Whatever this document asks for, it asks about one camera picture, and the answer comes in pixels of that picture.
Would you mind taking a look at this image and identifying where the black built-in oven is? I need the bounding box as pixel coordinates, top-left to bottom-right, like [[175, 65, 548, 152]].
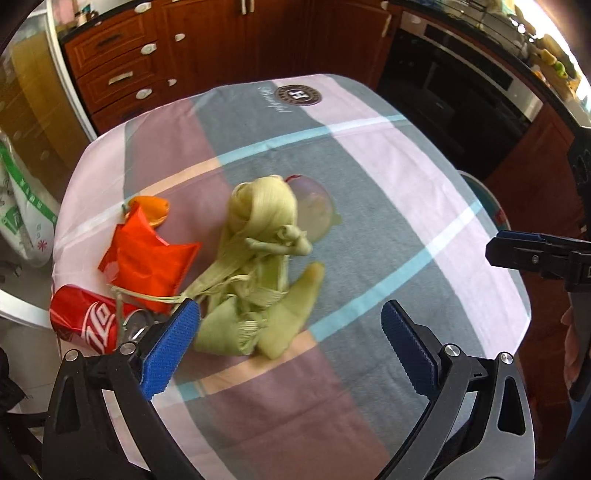
[[376, 9, 546, 181]]

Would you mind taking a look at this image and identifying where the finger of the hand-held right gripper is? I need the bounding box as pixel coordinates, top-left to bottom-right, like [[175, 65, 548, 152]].
[[495, 229, 591, 252], [485, 236, 575, 282]]

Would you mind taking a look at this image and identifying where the white framed glass door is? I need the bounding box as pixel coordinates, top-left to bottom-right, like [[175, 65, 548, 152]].
[[0, 0, 99, 151]]

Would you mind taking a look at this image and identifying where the wicker fruit basket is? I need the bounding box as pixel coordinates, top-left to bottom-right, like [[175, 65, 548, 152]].
[[531, 32, 583, 93]]

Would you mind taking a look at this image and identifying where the person's right hand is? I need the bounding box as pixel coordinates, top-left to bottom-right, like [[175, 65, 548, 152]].
[[560, 305, 585, 389]]

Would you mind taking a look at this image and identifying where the grey plastic bucket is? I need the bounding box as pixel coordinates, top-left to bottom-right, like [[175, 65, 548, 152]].
[[457, 170, 506, 236]]

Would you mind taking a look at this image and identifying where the green white plastic bag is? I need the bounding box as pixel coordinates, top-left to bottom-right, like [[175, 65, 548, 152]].
[[0, 134, 58, 268]]

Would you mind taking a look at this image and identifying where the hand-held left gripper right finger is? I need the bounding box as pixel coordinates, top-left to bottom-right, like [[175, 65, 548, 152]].
[[381, 299, 536, 480]]

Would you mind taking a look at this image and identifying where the clear plastic lid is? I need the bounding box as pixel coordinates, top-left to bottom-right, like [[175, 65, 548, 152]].
[[285, 174, 342, 241]]

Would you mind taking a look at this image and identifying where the red-orange plastic bag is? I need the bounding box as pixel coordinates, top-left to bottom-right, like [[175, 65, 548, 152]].
[[98, 203, 203, 308]]

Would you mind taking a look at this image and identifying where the checked pink grey tablecloth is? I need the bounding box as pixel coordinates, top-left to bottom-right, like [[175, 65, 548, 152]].
[[51, 73, 532, 480]]

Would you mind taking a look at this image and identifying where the wooden drawer unit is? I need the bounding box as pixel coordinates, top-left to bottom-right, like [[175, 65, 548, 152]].
[[62, 0, 181, 134]]

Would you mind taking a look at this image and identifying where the wooden base cabinet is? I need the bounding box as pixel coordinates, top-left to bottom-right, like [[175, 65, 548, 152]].
[[157, 0, 402, 100], [482, 104, 583, 278]]

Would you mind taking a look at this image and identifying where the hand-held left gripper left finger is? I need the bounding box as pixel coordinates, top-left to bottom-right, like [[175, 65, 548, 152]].
[[41, 298, 200, 480]]

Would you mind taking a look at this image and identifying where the red soda can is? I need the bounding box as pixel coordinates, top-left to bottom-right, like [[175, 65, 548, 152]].
[[50, 285, 162, 356]]

